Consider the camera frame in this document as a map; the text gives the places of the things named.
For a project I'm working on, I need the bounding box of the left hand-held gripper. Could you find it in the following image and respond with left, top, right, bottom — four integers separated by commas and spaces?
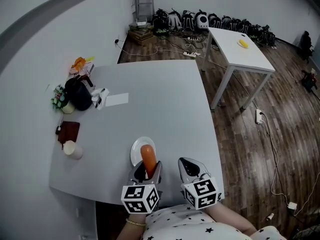
121, 160, 164, 214

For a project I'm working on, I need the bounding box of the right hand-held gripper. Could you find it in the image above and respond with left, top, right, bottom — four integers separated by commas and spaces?
177, 156, 220, 211

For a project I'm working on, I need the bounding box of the orange carrot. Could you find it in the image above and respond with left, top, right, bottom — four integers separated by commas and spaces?
140, 144, 158, 179

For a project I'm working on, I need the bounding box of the person's left forearm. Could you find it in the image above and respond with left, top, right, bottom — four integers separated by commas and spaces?
119, 212, 147, 240

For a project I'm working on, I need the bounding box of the person's right forearm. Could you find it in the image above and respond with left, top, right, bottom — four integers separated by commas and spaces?
206, 200, 258, 240

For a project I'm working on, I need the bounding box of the white star-print shirt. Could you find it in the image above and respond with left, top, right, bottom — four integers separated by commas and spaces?
141, 203, 288, 240

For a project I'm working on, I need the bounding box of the grey table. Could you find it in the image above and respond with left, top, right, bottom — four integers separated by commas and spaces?
48, 59, 226, 206

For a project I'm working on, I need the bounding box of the white cup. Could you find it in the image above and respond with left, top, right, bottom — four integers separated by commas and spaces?
62, 140, 84, 160

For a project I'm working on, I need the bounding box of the white paper sheet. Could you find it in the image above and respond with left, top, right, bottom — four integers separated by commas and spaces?
104, 92, 130, 108

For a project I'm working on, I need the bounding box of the brown wallet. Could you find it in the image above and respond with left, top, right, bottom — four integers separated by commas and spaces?
57, 120, 81, 145

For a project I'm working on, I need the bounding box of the crumpled white wrapper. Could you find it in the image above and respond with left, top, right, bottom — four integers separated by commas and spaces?
91, 87, 110, 111

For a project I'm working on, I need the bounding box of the black kettle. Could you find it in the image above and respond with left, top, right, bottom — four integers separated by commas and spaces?
64, 77, 93, 112

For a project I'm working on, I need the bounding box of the flower pot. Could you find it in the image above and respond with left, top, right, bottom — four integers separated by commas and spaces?
51, 83, 76, 115

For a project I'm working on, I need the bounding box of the white pink box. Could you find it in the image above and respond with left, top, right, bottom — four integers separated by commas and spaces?
83, 60, 95, 76

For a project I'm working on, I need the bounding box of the white table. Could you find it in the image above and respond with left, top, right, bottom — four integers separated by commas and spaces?
201, 26, 276, 113

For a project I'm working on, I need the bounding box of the orange snack bag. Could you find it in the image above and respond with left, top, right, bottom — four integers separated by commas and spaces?
71, 56, 88, 71

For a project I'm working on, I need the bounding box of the stack of cardboard boxes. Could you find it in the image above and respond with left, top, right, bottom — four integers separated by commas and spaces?
127, 25, 154, 46

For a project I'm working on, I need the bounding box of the green red bag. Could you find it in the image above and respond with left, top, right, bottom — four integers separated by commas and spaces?
301, 68, 320, 93

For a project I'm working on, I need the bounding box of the row of backpacks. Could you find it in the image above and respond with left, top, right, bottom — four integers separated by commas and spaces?
151, 8, 277, 47

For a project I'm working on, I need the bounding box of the black office chair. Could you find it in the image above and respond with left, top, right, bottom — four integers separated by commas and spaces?
297, 30, 315, 61

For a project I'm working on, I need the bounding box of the metal ladder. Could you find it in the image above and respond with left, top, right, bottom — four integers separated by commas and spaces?
132, 0, 155, 22

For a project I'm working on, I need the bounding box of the gold bracelet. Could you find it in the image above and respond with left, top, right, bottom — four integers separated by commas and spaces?
125, 218, 147, 227

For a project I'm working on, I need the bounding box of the white cable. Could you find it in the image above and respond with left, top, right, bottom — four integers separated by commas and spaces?
261, 113, 291, 205

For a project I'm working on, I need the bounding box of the black cable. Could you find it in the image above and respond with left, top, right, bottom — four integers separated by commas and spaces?
232, 71, 296, 211

